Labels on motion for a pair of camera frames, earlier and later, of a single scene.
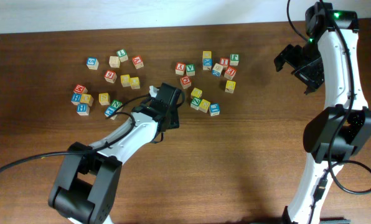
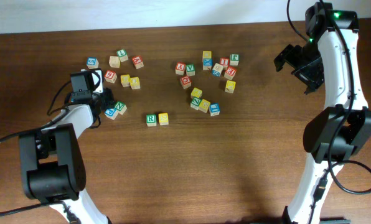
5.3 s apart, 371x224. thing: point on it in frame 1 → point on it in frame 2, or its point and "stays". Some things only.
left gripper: (175, 122) → (109, 99)
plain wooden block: (114, 61) stays
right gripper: (312, 79) stays
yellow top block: (206, 55) stays
